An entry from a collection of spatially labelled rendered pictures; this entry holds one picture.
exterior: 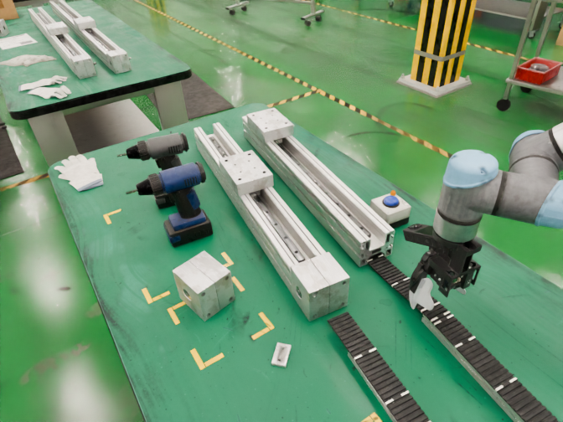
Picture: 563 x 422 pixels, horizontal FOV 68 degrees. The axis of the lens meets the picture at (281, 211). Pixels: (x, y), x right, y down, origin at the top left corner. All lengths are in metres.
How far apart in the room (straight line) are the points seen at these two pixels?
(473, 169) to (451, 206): 0.08
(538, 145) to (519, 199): 0.14
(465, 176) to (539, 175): 0.12
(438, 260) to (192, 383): 0.54
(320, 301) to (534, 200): 0.46
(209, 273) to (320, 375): 0.32
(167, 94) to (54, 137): 0.63
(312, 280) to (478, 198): 0.38
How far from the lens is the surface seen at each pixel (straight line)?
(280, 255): 0.99
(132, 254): 1.20
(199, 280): 0.94
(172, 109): 2.58
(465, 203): 0.74
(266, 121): 1.48
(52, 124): 2.46
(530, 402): 0.92
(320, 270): 0.93
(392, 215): 1.17
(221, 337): 0.96
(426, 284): 0.89
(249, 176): 1.19
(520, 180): 0.75
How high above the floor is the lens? 1.55
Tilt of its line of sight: 38 degrees down
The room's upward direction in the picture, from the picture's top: 3 degrees counter-clockwise
